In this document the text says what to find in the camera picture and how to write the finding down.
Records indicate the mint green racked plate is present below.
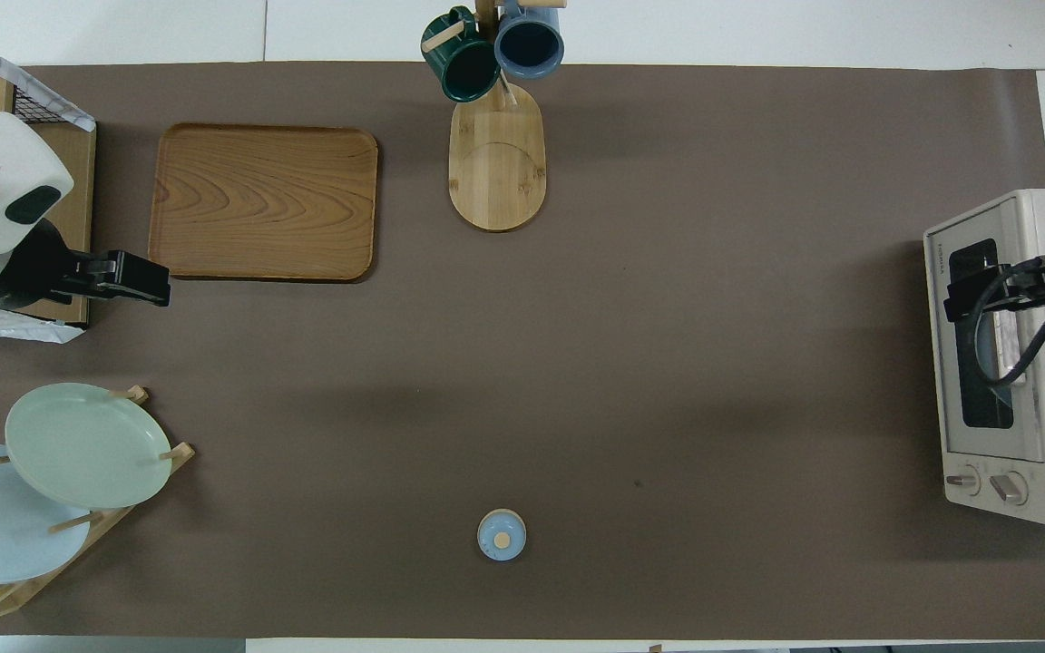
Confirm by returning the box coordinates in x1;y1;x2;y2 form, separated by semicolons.
5;382;173;510

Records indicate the dark green mug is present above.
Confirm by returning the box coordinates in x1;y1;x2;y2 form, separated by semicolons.
421;7;501;102

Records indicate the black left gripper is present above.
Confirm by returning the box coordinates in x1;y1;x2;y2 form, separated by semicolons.
0;220;171;307

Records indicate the blue mug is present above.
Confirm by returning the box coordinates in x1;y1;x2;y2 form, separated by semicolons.
493;0;565;80

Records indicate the patterned white cloth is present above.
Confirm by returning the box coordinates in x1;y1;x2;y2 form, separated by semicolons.
0;299;86;344

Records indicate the wooden mug tree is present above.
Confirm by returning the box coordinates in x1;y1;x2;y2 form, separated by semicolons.
423;0;567;233

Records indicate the wooden serving tray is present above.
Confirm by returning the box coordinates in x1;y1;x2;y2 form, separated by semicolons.
148;122;379;283

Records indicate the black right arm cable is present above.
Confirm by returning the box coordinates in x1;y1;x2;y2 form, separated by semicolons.
971;249;1045;389

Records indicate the wooden plate rack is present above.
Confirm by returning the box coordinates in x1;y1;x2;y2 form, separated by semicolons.
0;385;195;622

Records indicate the brown table mat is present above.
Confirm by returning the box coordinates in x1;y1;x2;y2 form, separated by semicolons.
0;62;1045;640

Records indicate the black wire basket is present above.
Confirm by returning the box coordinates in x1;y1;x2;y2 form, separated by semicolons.
0;23;95;132

